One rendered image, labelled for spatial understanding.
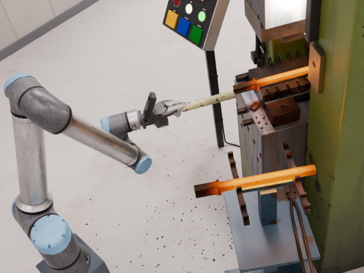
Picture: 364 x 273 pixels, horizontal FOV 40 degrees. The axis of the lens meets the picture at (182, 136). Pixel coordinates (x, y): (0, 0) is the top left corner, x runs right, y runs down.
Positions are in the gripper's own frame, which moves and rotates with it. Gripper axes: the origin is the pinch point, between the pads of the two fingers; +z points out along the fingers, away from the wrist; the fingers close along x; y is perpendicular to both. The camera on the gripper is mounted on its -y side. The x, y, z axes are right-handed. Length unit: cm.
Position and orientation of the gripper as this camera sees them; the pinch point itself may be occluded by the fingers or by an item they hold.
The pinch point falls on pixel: (183, 103)
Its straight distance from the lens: 215.2
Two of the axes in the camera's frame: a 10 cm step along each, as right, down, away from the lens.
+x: 2.3, 6.9, -6.8
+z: 9.6, -2.6, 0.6
